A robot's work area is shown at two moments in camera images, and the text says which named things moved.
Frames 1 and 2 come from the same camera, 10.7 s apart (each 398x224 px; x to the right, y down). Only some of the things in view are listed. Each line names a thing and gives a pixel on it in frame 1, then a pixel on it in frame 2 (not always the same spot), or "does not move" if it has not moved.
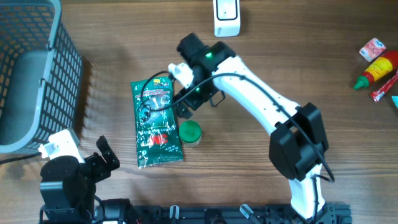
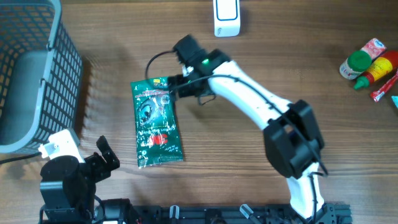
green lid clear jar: x=190 y=133 to x=357 y=62
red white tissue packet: x=372 y=50 does not move
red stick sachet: x=375 y=95 does not move
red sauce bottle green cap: x=378 y=68 does not move
